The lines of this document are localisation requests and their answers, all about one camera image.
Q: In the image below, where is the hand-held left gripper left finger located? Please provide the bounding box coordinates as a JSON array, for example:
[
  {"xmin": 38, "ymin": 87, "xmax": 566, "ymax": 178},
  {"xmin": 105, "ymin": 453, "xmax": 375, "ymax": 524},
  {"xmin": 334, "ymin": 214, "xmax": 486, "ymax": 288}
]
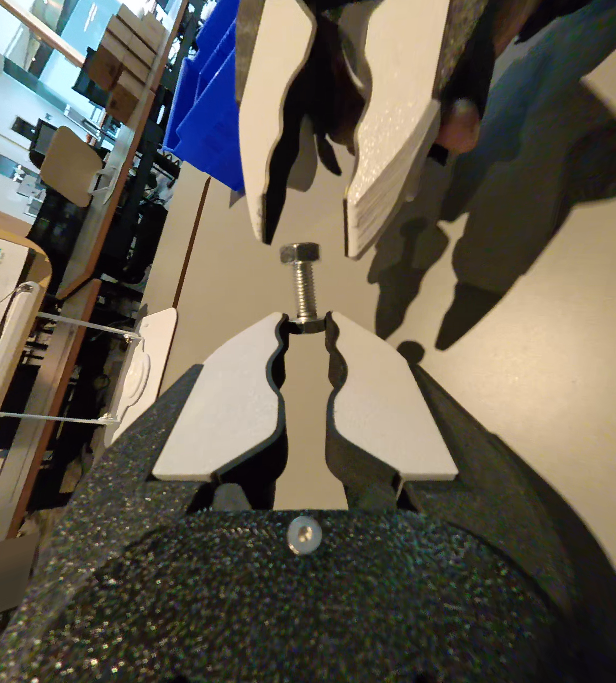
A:
[{"xmin": 151, "ymin": 311, "xmax": 290, "ymax": 479}]

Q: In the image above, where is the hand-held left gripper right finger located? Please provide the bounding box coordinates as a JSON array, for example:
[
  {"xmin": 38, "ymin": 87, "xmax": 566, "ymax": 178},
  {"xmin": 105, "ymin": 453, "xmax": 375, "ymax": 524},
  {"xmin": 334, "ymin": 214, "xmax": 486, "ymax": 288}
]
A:
[{"xmin": 325, "ymin": 309, "xmax": 459, "ymax": 479}]

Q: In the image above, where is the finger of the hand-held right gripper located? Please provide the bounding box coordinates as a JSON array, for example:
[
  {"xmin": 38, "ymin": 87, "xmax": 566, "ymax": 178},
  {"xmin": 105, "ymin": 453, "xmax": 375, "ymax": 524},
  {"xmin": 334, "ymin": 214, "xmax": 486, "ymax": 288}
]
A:
[
  {"xmin": 342, "ymin": 0, "xmax": 453, "ymax": 261},
  {"xmin": 235, "ymin": 0, "xmax": 319, "ymax": 246}
]

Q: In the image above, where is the blue plastic bin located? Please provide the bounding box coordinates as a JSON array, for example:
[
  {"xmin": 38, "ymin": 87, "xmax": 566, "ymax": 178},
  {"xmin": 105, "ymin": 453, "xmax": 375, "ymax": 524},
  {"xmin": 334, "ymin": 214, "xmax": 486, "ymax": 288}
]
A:
[{"xmin": 162, "ymin": 0, "xmax": 247, "ymax": 193}]

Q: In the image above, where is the silver hex bolt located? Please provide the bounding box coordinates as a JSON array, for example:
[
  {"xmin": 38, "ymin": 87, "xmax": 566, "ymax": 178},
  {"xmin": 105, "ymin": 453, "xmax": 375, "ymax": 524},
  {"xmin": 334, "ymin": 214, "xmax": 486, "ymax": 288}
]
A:
[{"xmin": 279, "ymin": 242, "xmax": 322, "ymax": 323}]

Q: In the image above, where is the person's right hand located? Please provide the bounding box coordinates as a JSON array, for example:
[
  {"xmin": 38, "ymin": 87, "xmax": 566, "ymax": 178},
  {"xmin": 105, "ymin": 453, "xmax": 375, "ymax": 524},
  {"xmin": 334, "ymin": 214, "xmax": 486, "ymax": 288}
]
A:
[{"xmin": 435, "ymin": 0, "xmax": 550, "ymax": 155}]

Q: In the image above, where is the stack of cardboard boxes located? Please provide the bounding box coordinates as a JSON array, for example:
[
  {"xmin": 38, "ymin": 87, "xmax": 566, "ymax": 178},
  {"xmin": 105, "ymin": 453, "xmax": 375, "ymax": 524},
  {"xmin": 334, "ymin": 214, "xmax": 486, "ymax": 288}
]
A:
[{"xmin": 89, "ymin": 2, "xmax": 170, "ymax": 123}]

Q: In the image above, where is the beige tablet on stand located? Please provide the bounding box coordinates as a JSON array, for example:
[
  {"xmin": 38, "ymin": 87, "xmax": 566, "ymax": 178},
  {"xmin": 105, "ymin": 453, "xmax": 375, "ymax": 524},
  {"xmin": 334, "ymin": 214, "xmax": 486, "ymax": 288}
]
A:
[{"xmin": 39, "ymin": 125, "xmax": 105, "ymax": 208}]

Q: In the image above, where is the instruction sheet on clipboard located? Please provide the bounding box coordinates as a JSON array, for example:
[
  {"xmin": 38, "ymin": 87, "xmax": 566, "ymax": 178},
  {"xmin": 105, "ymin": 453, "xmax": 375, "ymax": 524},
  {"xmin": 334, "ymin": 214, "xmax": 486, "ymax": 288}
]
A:
[{"xmin": 0, "ymin": 216, "xmax": 52, "ymax": 470}]

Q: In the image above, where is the white plastic base plate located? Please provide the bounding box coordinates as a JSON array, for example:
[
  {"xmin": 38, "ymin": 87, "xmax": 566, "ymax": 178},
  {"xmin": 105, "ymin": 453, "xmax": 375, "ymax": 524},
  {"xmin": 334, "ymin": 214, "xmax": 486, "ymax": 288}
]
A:
[{"xmin": 104, "ymin": 308, "xmax": 179, "ymax": 449}]

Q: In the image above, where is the white string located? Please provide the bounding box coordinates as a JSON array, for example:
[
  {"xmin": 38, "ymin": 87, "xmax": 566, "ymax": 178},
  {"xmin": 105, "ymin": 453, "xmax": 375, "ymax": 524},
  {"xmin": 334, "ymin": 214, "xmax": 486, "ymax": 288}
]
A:
[
  {"xmin": 0, "ymin": 411, "xmax": 122, "ymax": 425},
  {"xmin": 36, "ymin": 312, "xmax": 146, "ymax": 339}
]

